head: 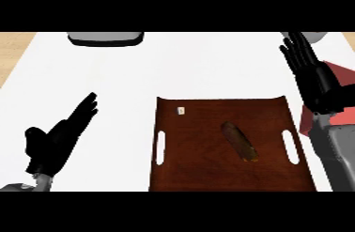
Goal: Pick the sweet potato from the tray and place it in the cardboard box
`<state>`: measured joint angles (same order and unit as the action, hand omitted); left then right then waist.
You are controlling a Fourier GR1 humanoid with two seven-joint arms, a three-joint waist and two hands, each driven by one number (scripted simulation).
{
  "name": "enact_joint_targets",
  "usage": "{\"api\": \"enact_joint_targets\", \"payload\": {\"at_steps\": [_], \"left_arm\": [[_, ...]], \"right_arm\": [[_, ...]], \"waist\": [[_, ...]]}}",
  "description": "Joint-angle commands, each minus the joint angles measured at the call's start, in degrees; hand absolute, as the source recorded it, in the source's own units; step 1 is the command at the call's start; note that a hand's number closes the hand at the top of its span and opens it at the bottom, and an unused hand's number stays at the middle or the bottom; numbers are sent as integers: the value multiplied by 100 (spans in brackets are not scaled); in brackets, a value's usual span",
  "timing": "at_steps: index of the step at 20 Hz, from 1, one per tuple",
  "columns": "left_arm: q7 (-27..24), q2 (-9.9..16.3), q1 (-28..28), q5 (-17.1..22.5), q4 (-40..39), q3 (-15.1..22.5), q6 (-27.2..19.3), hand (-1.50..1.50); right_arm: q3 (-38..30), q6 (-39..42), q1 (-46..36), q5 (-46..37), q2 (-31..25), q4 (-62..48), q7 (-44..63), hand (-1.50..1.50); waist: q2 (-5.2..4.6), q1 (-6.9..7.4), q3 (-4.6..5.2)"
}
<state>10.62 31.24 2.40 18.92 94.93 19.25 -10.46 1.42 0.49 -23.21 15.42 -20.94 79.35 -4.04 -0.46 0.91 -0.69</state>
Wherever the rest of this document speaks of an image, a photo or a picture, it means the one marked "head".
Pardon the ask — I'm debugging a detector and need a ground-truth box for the dark brown wooden tray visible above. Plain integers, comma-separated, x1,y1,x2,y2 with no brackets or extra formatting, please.
149,96,320,193

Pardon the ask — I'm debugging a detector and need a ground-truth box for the brown sweet potato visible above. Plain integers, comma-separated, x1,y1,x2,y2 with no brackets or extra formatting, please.
220,120,261,162

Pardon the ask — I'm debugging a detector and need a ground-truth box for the red cardboard box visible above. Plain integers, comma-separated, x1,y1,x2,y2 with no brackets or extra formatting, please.
299,60,355,137

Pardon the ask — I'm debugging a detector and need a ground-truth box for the pale grey round object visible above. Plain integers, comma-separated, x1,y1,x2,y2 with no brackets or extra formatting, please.
280,31,329,44

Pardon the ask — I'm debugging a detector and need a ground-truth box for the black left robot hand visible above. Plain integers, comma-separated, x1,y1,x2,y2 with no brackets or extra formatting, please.
24,91,101,178

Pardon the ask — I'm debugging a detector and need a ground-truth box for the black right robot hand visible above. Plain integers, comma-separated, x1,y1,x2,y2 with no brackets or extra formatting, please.
279,31,355,116

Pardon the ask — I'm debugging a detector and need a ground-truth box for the grey and black appliance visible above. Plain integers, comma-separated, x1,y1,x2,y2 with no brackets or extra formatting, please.
67,31,146,48

